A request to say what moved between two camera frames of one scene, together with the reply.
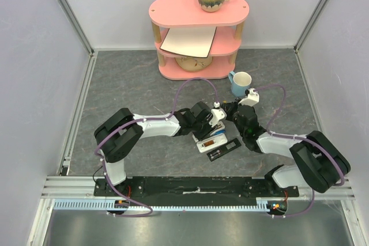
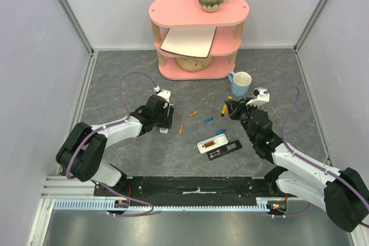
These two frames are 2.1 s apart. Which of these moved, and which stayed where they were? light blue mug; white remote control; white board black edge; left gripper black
Moved: left gripper black
Stayed: white remote control; light blue mug; white board black edge
